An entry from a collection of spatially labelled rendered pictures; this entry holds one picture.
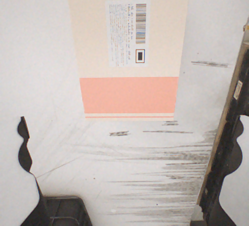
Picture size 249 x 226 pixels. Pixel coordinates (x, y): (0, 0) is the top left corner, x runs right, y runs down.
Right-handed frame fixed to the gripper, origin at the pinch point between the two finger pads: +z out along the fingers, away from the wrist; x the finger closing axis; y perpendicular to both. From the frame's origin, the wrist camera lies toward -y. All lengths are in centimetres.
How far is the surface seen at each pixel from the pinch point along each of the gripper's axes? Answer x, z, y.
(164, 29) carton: 3.8, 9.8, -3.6
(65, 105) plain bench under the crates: -11.5, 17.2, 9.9
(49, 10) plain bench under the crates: -11.0, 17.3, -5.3
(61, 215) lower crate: -15.7, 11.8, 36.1
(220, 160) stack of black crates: 53, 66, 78
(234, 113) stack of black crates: 52, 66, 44
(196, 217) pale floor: 64, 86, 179
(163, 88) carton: 4.2, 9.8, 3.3
